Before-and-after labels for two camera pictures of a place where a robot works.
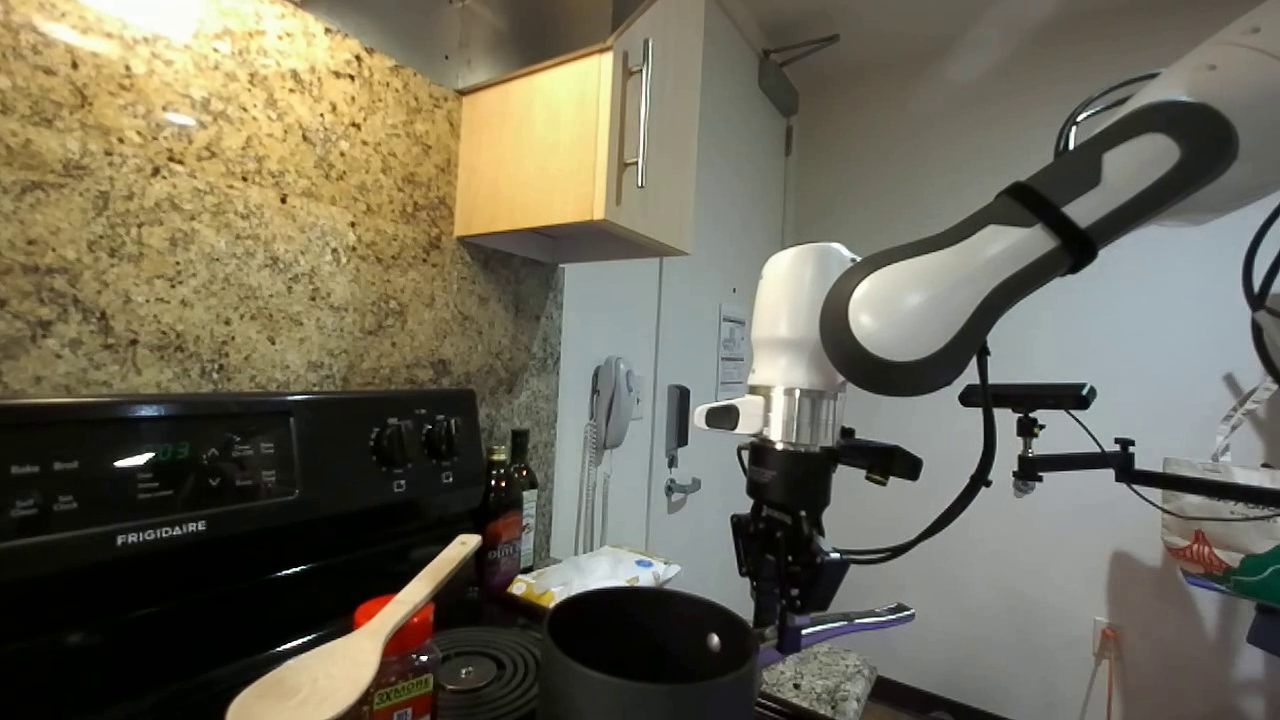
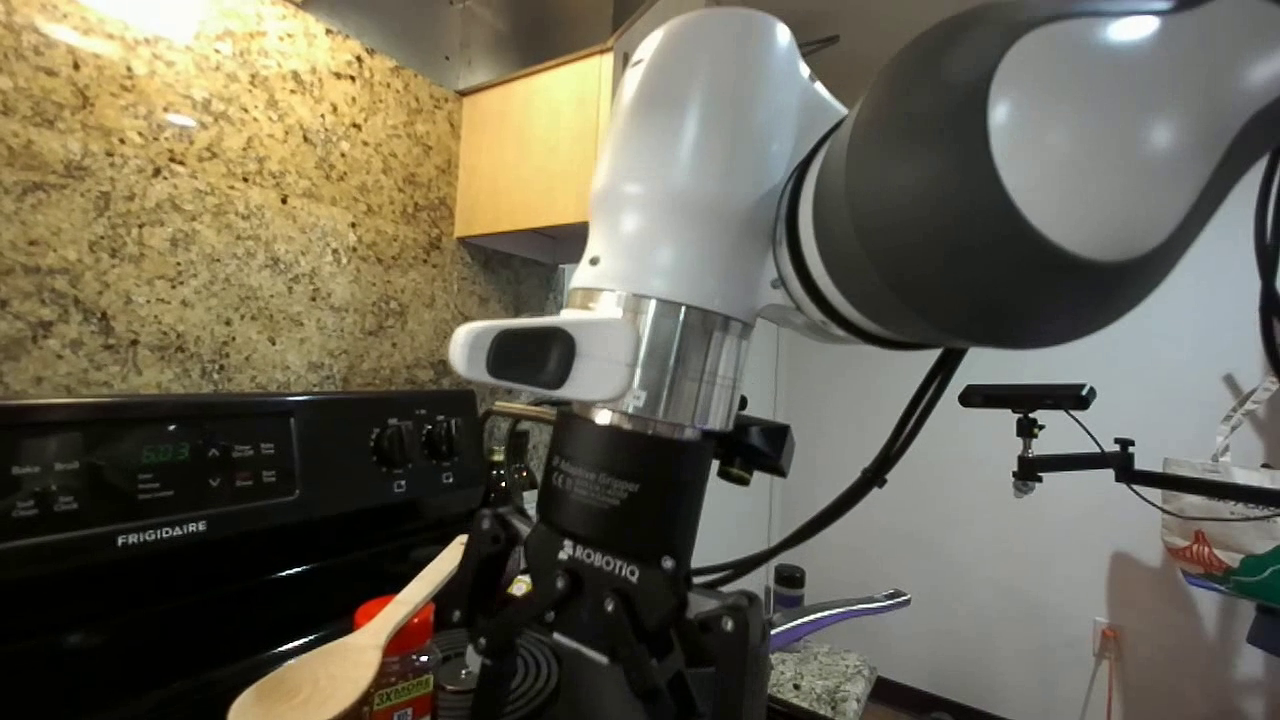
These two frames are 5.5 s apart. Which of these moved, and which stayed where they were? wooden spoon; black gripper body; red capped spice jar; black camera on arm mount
Moved: black gripper body
Stayed: red capped spice jar; black camera on arm mount; wooden spoon
